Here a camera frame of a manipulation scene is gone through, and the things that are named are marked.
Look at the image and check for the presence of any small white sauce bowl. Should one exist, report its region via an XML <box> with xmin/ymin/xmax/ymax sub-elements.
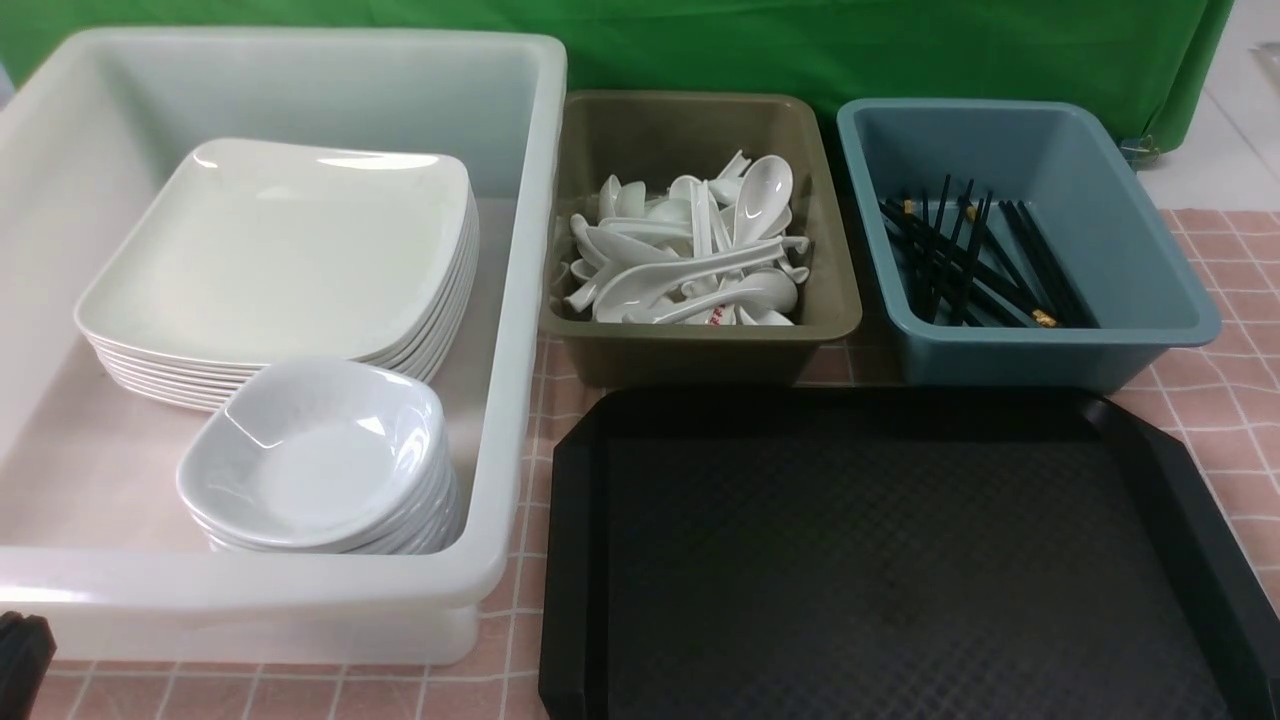
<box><xmin>175</xmin><ymin>357</ymin><xmax>448</xmax><ymax>553</ymax></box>

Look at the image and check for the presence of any white square rice plate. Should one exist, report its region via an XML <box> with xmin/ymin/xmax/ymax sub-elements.
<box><xmin>74</xmin><ymin>138</ymin><xmax>474</xmax><ymax>368</ymax></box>

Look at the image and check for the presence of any white spoon red handle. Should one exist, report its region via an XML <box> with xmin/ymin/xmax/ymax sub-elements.
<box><xmin>591</xmin><ymin>236</ymin><xmax>809</xmax><ymax>324</ymax></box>

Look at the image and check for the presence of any olive plastic spoon bin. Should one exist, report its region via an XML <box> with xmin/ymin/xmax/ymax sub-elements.
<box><xmin>540</xmin><ymin>90</ymin><xmax>863</xmax><ymax>389</ymax></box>

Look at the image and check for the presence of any pile of white spoons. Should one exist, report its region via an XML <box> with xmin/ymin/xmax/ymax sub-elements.
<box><xmin>556</xmin><ymin>152</ymin><xmax>810</xmax><ymax>327</ymax></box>

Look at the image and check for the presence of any black plastic serving tray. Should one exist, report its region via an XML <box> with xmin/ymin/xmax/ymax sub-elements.
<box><xmin>538</xmin><ymin>386</ymin><xmax>1277</xmax><ymax>719</ymax></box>

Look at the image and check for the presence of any stack of white bowls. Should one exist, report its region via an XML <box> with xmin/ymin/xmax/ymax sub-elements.
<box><xmin>178</xmin><ymin>437</ymin><xmax>461</xmax><ymax>556</ymax></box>

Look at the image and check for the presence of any pile of black chopsticks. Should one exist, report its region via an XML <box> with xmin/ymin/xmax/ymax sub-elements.
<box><xmin>878</xmin><ymin>176</ymin><xmax>1100</xmax><ymax>329</ymax></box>

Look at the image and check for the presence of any stack of white square plates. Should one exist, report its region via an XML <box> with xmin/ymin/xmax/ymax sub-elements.
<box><xmin>82</xmin><ymin>193</ymin><xmax>480</xmax><ymax>413</ymax></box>

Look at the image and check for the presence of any blue plastic chopstick bin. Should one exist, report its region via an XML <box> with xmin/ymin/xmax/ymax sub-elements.
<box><xmin>837</xmin><ymin>97</ymin><xmax>1221</xmax><ymax>393</ymax></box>

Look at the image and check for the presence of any large white plastic tub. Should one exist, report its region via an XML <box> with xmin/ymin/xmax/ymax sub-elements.
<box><xmin>1</xmin><ymin>27</ymin><xmax>567</xmax><ymax>665</ymax></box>

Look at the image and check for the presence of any pink checkered tablecloth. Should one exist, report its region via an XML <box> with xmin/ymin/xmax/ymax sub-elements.
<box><xmin>31</xmin><ymin>209</ymin><xmax>1279</xmax><ymax>719</ymax></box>

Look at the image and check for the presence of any green backdrop cloth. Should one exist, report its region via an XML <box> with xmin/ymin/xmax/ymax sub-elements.
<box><xmin>1</xmin><ymin>1</ymin><xmax>1233</xmax><ymax>151</ymax></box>

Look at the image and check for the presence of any black object at corner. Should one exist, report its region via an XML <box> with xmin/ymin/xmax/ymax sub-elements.
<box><xmin>1</xmin><ymin>611</ymin><xmax>58</xmax><ymax>720</ymax></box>

